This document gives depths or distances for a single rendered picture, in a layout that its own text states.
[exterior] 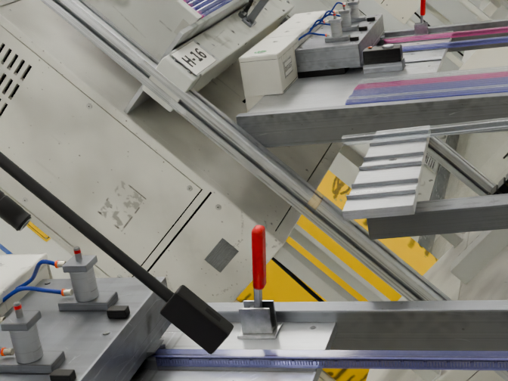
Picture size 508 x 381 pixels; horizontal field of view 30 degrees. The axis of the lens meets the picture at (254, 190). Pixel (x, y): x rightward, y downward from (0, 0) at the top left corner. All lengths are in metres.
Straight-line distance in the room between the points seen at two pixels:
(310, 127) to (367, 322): 0.80
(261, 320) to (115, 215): 0.99
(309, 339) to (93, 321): 0.20
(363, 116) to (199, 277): 0.46
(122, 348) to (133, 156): 0.99
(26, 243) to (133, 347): 2.73
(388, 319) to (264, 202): 0.96
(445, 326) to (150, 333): 0.27
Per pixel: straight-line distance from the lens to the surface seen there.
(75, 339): 0.83
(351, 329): 0.91
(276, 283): 3.96
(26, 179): 0.64
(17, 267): 0.96
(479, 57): 5.24
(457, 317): 0.89
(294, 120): 1.67
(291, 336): 0.90
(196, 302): 0.62
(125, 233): 1.86
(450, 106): 1.62
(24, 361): 0.79
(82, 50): 1.89
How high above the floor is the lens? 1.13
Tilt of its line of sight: 1 degrees down
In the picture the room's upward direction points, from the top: 51 degrees counter-clockwise
